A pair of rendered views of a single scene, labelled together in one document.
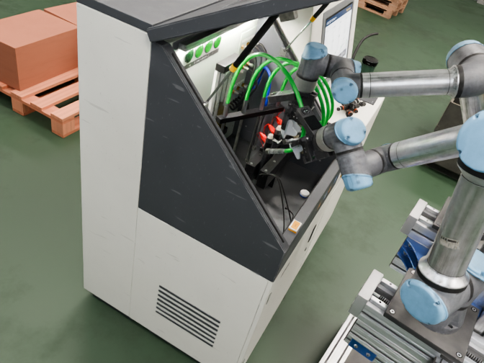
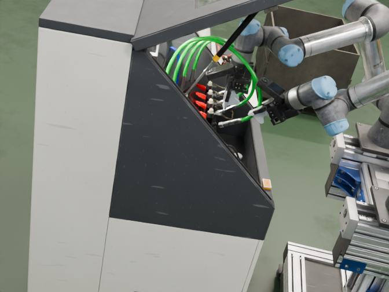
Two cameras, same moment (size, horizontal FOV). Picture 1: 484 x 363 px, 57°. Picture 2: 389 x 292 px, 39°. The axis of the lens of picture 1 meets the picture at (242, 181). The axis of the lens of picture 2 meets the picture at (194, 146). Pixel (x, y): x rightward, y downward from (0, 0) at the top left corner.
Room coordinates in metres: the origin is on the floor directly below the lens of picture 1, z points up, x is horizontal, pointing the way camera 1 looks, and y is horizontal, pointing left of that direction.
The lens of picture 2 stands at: (-0.28, 0.79, 2.13)
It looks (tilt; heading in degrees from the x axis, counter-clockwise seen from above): 32 degrees down; 335
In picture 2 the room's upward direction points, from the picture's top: 13 degrees clockwise
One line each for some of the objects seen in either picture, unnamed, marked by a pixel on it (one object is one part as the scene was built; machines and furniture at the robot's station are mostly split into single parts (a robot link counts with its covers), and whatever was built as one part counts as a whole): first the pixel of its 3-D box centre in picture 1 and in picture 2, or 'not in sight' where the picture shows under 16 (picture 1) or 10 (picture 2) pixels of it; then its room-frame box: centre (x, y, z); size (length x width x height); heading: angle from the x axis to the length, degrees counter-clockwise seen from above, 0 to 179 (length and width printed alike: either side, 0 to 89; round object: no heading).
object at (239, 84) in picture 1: (244, 67); not in sight; (1.75, 0.11, 1.20); 0.13 x 0.03 x 0.31; 161
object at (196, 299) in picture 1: (228, 257); (173, 243); (1.45, -0.03, 0.39); 0.70 x 0.58 x 0.79; 161
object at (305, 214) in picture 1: (309, 209); (255, 168); (1.36, -0.29, 0.87); 0.62 x 0.04 x 0.16; 161
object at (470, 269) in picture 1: (462, 274); not in sight; (0.86, -0.62, 1.20); 0.13 x 0.12 x 0.14; 135
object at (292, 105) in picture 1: (300, 104); (238, 75); (1.42, -0.13, 1.28); 0.09 x 0.08 x 0.12; 71
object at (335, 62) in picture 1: (342, 71); (273, 38); (1.40, -0.22, 1.43); 0.11 x 0.11 x 0.08; 2
